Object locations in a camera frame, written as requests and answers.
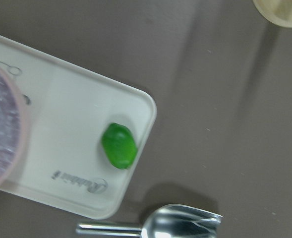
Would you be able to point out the pink bowl of ice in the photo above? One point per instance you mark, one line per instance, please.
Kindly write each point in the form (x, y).
(14, 126)

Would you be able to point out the green lime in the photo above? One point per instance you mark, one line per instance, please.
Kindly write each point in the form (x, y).
(119, 145)

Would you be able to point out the metal ice scoop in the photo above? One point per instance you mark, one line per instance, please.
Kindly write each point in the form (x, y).
(169, 221)

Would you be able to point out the cream serving tray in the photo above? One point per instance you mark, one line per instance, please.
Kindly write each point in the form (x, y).
(70, 108)

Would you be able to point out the wooden cup tree stand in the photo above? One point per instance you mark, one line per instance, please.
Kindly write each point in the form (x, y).
(278, 12)

